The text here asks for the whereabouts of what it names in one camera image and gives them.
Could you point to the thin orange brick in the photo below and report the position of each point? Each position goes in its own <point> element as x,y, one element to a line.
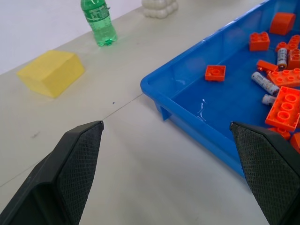
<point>267,66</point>

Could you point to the small square orange brick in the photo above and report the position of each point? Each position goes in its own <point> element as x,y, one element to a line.
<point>215,73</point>

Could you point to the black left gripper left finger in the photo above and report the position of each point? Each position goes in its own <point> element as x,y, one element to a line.
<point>72,168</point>

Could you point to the long orange studded brick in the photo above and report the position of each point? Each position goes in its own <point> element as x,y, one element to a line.
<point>284,77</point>

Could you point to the large orange studded plate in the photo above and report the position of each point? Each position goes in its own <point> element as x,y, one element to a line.
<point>284,109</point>

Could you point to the yellow sponge block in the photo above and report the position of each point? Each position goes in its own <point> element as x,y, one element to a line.
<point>51,72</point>

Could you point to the white AA battery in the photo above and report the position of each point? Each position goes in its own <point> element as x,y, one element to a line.
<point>282,57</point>
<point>269,99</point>
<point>264,83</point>

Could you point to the white bumpy ceramic vase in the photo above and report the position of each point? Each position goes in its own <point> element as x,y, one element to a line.
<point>159,8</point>

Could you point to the orange four-stud brick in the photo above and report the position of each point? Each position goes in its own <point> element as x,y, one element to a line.
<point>259,41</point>

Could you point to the blue plastic bin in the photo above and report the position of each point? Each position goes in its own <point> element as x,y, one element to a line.
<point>211,98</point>

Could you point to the green plastic bottle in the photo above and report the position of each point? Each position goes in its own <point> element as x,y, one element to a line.
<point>100,21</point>

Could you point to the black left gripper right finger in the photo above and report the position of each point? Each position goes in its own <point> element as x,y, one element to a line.
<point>264,168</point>

